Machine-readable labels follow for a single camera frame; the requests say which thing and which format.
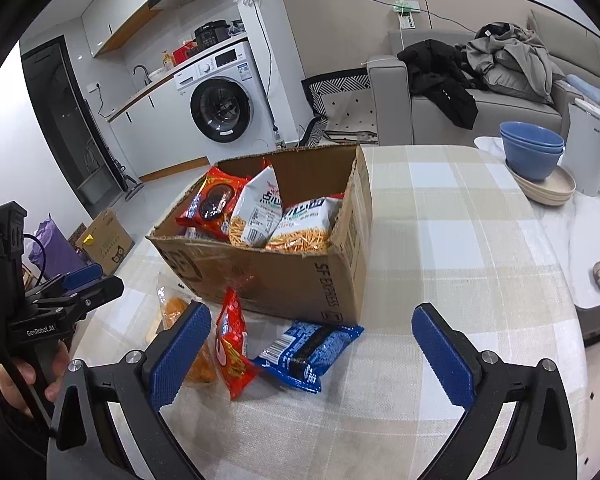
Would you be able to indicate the checkered beige tablecloth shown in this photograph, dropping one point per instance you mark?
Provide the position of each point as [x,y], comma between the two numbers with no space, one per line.
[446,225]

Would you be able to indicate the red Oreo cookie pack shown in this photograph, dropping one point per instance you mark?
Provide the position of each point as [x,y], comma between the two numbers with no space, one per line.
[212,207]

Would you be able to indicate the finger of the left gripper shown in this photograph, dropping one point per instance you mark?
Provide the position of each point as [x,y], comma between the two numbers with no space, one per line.
[62,284]
[76,303]

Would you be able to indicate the grey sofa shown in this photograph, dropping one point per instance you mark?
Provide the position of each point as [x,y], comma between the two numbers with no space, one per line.
[402,118]

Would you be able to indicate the purple bag on floor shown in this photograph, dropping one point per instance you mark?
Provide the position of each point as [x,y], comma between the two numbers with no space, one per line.
[53,254]

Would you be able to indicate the blue cookie pack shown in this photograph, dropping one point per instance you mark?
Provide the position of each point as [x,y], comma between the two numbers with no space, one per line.
[305,352]

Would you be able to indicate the small cardboard box on floor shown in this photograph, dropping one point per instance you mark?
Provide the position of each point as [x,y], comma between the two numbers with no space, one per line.
[106,242]

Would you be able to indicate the white electric kettle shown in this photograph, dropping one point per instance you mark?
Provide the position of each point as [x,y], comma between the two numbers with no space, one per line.
[582,151]

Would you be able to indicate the beige plate stack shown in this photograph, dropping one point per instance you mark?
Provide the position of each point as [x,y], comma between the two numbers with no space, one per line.
[554,191]

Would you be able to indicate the patterned black chair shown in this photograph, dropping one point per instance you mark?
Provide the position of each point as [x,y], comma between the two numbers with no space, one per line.
[343,109]

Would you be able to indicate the white washing machine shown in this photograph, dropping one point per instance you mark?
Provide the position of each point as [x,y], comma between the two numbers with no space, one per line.
[225,105]

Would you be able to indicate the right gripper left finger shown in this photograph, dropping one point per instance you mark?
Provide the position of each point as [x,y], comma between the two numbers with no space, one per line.
[172,353]

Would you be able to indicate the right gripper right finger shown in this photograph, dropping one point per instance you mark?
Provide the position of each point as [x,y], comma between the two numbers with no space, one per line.
[450,354]

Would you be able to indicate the small red snack packet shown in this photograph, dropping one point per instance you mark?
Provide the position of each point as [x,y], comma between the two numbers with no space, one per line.
[231,341]

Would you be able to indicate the black rice cooker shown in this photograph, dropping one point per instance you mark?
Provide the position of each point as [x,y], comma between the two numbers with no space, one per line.
[211,33]

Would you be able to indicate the grey jacket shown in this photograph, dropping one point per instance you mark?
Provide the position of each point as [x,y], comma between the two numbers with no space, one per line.
[512,60]

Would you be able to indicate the clear orange cracker pack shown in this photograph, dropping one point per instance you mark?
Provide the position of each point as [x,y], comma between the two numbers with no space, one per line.
[172,303]

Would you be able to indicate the person's left hand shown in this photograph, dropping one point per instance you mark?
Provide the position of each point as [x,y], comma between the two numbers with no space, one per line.
[10,391]

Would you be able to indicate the black jacket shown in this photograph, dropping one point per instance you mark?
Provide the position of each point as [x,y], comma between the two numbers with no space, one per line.
[434,70]

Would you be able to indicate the white red noodle snack bag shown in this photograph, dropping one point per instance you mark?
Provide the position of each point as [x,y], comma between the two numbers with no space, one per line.
[257,212]

